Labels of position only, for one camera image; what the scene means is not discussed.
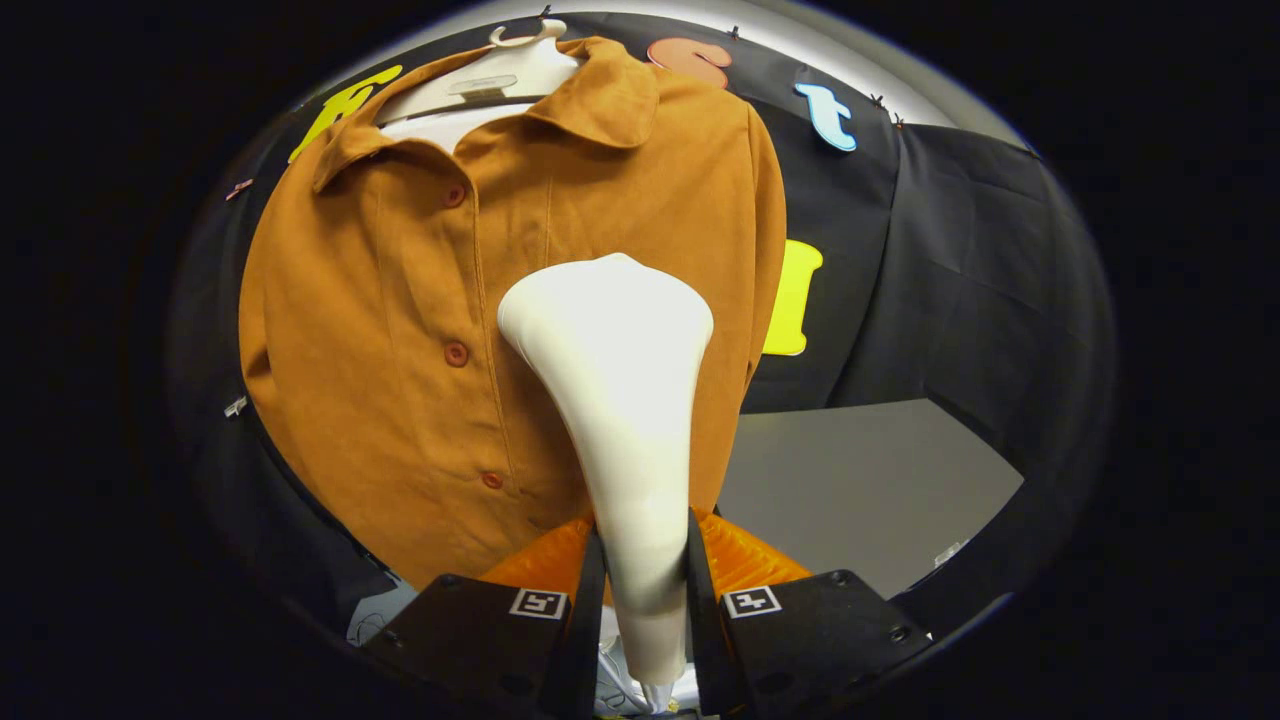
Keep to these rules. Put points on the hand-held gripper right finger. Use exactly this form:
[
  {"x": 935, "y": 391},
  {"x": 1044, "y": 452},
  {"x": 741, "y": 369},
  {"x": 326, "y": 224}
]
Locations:
[{"x": 700, "y": 620}]

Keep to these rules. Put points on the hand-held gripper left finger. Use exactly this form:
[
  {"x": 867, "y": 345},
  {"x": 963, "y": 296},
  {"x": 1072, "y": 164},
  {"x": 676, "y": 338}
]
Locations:
[{"x": 588, "y": 620}]

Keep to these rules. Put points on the white garment steamer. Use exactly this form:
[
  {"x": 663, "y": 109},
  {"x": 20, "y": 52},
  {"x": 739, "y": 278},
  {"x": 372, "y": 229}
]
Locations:
[{"x": 620, "y": 400}]

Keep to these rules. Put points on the brown button-up shirt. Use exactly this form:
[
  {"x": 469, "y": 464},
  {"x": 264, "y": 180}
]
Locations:
[{"x": 380, "y": 350}]

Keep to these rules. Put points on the white clothes hanger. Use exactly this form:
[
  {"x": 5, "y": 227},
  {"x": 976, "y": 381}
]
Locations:
[{"x": 500, "y": 75}]

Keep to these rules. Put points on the grey cabinet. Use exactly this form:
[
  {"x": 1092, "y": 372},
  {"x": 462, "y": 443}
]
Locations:
[{"x": 870, "y": 480}]

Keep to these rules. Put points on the silver cloth clip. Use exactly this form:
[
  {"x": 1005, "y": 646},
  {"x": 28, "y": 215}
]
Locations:
[{"x": 236, "y": 406}]

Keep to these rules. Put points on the black backdrop cloth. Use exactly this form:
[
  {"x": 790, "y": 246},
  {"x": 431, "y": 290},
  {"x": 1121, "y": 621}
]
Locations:
[{"x": 980, "y": 280}]

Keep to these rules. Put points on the white mannequin torso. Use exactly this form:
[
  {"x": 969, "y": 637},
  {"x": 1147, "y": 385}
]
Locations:
[{"x": 440, "y": 128}]

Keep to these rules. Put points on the red cloth clip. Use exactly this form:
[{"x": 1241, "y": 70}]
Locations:
[{"x": 239, "y": 189}]

